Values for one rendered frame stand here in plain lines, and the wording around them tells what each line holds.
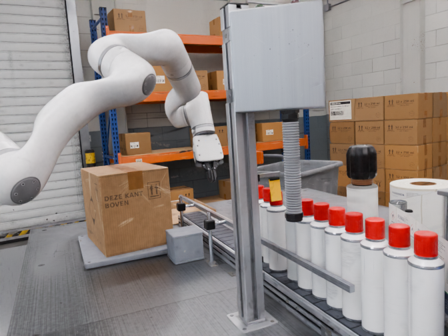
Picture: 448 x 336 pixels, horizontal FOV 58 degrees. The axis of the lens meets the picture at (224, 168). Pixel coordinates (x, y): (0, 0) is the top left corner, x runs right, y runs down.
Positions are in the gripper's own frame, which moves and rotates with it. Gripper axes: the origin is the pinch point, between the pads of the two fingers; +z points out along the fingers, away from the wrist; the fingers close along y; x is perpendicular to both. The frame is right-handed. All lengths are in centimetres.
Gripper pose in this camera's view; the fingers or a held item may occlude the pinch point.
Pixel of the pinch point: (212, 176)
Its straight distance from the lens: 143.9
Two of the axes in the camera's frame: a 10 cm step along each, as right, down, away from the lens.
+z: 1.9, 9.6, -2.0
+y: 9.2, -1.0, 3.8
